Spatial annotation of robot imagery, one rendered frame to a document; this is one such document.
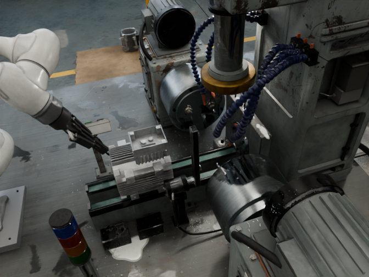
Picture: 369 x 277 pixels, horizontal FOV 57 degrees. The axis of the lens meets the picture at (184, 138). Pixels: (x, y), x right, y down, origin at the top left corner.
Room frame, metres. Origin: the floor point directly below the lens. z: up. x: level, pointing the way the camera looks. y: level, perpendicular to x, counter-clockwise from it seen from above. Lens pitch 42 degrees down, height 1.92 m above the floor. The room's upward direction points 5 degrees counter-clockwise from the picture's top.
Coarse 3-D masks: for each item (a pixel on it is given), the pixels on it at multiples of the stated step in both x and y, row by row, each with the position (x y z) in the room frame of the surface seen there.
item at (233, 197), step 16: (240, 160) 0.72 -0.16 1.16; (256, 160) 0.71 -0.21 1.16; (224, 176) 0.68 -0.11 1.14; (240, 176) 0.66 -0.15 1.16; (256, 176) 0.65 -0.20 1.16; (272, 176) 0.65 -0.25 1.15; (208, 192) 0.68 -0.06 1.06; (224, 192) 0.63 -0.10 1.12; (240, 192) 0.61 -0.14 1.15; (256, 192) 0.59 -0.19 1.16; (272, 192) 0.59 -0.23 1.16; (224, 208) 0.59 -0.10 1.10; (240, 208) 0.56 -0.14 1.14; (256, 208) 0.55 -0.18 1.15; (224, 224) 0.56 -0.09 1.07
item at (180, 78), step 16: (176, 80) 1.22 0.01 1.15; (192, 80) 1.18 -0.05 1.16; (160, 96) 1.27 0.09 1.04; (176, 96) 1.13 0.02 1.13; (192, 96) 1.14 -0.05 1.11; (208, 96) 1.16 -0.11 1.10; (224, 96) 1.19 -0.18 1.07; (176, 112) 1.13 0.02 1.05; (192, 112) 1.11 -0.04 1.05; (208, 112) 1.16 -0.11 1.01
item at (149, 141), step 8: (144, 128) 0.93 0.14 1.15; (152, 128) 0.93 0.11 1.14; (160, 128) 0.93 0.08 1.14; (136, 136) 0.92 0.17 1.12; (144, 136) 0.92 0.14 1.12; (152, 136) 0.92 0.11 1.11; (160, 136) 0.91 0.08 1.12; (136, 144) 0.88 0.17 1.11; (144, 144) 0.86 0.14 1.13; (152, 144) 0.87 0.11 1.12; (160, 144) 0.84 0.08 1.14; (136, 152) 0.82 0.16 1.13; (144, 152) 0.83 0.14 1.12; (152, 152) 0.83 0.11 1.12; (160, 152) 0.84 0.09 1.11; (168, 152) 0.85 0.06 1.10; (136, 160) 0.82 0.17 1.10; (144, 160) 0.83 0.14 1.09; (152, 160) 0.83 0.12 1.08
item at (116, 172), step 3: (108, 147) 0.91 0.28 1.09; (111, 147) 0.91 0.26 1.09; (165, 156) 0.83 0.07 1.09; (168, 156) 0.83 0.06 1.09; (165, 159) 0.83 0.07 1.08; (168, 159) 0.83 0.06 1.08; (165, 162) 0.82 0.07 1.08; (168, 162) 0.82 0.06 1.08; (114, 171) 0.79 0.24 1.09; (117, 171) 0.79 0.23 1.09; (114, 174) 0.78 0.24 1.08; (117, 174) 0.78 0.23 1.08; (120, 174) 0.78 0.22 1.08; (123, 198) 0.78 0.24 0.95
